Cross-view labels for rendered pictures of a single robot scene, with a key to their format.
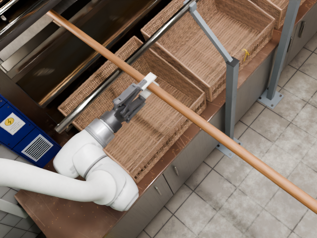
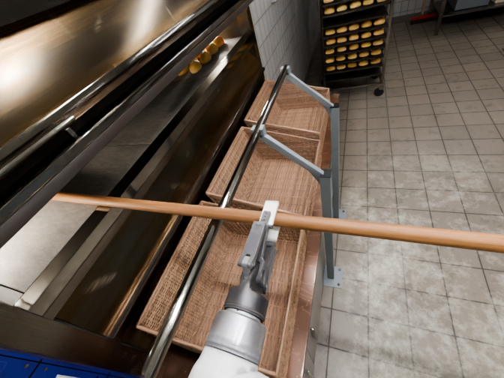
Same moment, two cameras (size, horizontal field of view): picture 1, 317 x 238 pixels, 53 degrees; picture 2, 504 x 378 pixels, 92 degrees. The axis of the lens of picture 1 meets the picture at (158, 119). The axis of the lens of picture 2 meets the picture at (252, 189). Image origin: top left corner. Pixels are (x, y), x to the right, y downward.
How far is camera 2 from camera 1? 0.63 m
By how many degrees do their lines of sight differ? 24
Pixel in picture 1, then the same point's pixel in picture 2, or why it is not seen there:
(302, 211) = (445, 308)
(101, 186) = not seen: outside the picture
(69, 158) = not seen: outside the picture
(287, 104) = (353, 215)
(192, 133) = (311, 276)
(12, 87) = (49, 329)
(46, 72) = (105, 282)
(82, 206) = not seen: outside the picture
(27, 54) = (64, 264)
